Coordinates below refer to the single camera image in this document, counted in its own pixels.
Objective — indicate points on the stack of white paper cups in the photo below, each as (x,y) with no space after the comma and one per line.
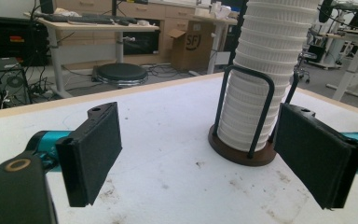
(267,46)

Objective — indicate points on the black round stool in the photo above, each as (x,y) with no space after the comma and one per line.
(121,73)

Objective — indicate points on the black keyboard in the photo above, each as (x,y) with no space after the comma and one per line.
(80,19)

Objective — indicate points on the black equipment case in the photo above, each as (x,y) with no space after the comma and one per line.
(9,40)

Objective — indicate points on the chrome swivel stool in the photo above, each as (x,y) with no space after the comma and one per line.
(306,62)

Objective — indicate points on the black computer tower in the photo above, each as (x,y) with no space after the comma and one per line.
(11,81)

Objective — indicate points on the narrow desk with white leg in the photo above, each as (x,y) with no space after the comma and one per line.
(217,37)

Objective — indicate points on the white standing desk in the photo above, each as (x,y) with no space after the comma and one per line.
(352,62)

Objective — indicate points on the wooden drawer cabinet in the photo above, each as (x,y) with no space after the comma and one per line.
(143,11)

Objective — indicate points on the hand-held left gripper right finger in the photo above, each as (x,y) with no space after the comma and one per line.
(317,155)

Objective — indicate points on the brown cardboard box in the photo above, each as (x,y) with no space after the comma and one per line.
(192,46)

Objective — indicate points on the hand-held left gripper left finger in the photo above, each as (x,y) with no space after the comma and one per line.
(90,155)

